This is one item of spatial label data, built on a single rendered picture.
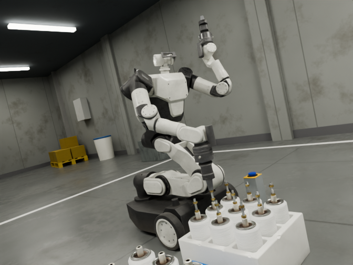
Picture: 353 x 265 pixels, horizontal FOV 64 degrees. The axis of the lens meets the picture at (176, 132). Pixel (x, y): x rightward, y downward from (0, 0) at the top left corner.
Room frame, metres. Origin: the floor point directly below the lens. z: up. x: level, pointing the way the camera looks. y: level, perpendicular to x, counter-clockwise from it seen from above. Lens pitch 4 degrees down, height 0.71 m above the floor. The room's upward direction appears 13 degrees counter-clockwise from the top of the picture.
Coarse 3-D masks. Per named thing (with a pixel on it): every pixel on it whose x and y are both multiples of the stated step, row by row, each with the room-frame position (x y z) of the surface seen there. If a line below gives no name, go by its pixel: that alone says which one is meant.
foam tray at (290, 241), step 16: (288, 224) 1.11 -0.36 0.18; (304, 224) 1.18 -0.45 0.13; (192, 240) 1.16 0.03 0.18; (208, 240) 1.12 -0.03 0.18; (272, 240) 1.01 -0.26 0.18; (288, 240) 1.07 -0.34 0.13; (304, 240) 1.16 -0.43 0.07; (192, 256) 1.15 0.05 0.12; (208, 256) 1.08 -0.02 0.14; (224, 256) 1.02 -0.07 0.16; (240, 256) 0.97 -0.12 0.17; (256, 256) 0.93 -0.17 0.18; (272, 256) 0.98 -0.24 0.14; (288, 256) 1.06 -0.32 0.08; (304, 256) 1.14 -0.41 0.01
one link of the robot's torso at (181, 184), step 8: (160, 176) 1.80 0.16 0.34; (168, 176) 1.79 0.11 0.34; (176, 176) 1.77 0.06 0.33; (184, 176) 1.74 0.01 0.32; (192, 176) 1.56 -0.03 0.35; (200, 176) 1.52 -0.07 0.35; (224, 176) 1.63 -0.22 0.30; (168, 184) 1.76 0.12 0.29; (176, 184) 1.72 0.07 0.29; (184, 184) 1.62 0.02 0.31; (192, 184) 1.56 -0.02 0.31; (200, 184) 1.52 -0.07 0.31; (168, 192) 1.77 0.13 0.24; (176, 192) 1.73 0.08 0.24; (184, 192) 1.67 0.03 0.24; (192, 192) 1.57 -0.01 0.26; (200, 192) 1.54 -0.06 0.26
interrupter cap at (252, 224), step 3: (240, 222) 1.06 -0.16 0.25; (249, 222) 1.04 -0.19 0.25; (252, 222) 1.03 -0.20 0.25; (255, 222) 1.02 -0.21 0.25; (237, 225) 1.04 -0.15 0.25; (240, 225) 1.03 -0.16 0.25; (249, 225) 1.02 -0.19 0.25; (252, 225) 1.01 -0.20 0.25; (255, 225) 1.00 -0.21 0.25; (237, 228) 1.01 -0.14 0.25; (240, 228) 1.01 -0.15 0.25; (243, 228) 1.00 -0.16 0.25; (246, 228) 1.00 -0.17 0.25; (249, 228) 0.99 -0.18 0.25
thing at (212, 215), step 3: (222, 210) 1.24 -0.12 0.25; (225, 210) 1.26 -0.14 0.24; (207, 213) 1.25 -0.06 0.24; (210, 213) 1.24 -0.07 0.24; (213, 213) 1.23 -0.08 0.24; (222, 213) 1.24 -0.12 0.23; (225, 213) 1.25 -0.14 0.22; (210, 216) 1.24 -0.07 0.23; (213, 216) 1.23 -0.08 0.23; (222, 216) 1.24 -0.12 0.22; (225, 216) 1.25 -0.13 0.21; (210, 219) 1.25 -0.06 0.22; (213, 219) 1.24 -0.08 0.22
